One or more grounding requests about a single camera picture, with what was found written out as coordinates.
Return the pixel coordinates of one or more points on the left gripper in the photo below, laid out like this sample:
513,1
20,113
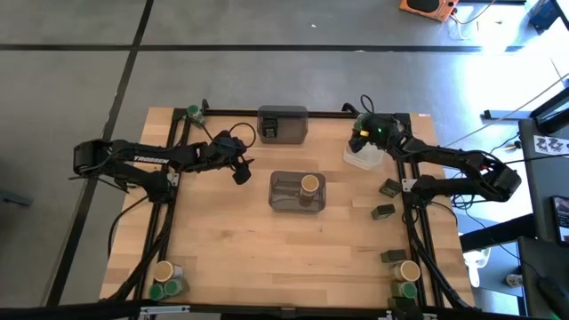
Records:
224,153

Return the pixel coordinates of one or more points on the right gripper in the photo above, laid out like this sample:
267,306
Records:
389,133

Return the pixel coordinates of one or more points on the white plastic bin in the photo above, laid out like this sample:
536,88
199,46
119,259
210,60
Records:
364,157

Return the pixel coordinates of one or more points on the smoky grey plastic bin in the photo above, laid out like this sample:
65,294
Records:
293,129
284,191

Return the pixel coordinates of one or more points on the tan-lidded glass spice jar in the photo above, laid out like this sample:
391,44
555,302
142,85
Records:
163,271
310,183
408,270

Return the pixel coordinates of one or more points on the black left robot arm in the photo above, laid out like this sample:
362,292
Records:
151,158

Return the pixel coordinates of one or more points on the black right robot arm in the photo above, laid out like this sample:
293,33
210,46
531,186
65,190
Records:
444,155

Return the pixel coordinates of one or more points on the orange box with black disc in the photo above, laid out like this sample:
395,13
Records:
440,13

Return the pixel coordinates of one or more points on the black table beam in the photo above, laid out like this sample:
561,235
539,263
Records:
498,231

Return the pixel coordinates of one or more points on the white plastic object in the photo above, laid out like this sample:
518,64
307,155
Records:
475,266

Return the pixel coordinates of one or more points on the dark grey desk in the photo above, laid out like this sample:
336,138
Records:
533,258
542,200

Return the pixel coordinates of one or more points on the white sheet with black figures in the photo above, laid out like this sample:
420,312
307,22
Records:
551,145

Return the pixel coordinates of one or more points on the white power adapter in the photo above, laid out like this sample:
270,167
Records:
515,280

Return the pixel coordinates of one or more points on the black tablet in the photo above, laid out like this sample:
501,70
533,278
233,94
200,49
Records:
562,220

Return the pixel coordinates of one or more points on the dark blue box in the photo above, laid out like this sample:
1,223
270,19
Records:
543,13

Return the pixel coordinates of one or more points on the grey floor object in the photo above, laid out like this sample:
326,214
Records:
13,197

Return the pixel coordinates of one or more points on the black aluminium table frame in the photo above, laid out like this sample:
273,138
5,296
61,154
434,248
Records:
231,111

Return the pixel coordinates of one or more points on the silver bracket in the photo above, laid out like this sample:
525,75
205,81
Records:
429,316
164,309

